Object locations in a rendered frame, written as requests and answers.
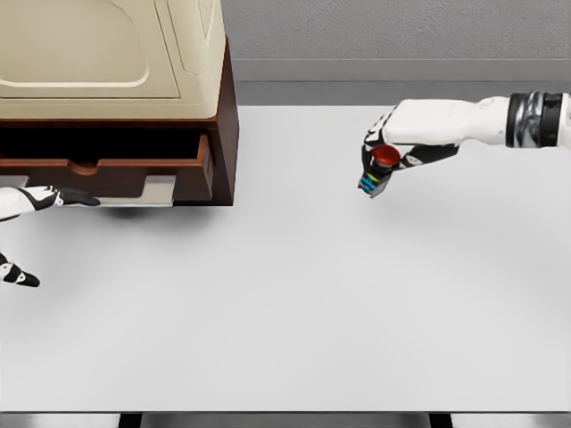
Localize brown cabinet with cream top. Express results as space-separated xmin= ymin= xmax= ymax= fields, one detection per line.
xmin=0 ymin=0 xmax=241 ymax=207

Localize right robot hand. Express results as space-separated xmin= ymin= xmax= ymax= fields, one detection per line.
xmin=360 ymin=98 xmax=481 ymax=176

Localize brown cabinet drawer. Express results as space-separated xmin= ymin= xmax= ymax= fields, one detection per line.
xmin=0 ymin=133 xmax=216 ymax=207

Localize red push-button switch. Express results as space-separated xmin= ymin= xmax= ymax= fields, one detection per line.
xmin=357 ymin=144 xmax=401 ymax=200

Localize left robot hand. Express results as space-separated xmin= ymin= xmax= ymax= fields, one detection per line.
xmin=0 ymin=185 xmax=102 ymax=289

